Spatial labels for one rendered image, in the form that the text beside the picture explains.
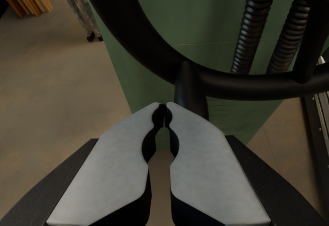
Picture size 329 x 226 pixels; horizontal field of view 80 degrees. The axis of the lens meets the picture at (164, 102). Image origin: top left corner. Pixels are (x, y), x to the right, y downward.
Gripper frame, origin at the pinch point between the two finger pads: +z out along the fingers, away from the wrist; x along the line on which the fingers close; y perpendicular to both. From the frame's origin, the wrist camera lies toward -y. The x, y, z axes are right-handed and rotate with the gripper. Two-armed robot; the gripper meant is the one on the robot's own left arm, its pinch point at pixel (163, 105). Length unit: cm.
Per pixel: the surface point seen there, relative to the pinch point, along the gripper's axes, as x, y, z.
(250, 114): 25, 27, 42
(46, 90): -68, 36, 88
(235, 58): 8.7, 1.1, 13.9
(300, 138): 57, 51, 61
